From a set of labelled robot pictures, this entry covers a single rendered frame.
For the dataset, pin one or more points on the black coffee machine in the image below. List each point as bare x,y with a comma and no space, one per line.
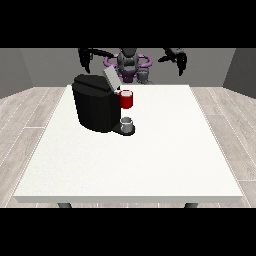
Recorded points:
95,106

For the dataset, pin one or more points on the pale grey machine lid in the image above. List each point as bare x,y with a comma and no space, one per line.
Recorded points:
111,78

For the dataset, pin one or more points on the grey robot trunk purple rings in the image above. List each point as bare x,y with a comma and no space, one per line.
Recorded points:
128,59

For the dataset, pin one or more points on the small grey coffee pod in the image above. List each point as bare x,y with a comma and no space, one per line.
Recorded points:
142,76

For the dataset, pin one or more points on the red pod holder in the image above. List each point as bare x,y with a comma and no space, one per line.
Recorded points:
126,100

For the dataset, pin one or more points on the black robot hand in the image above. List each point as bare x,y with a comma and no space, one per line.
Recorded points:
181,60
85,56

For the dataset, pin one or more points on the small grey cup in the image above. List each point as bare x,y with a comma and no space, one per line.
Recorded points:
126,125

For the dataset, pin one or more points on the dark table leg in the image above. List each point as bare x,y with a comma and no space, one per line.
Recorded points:
64,205
191,205

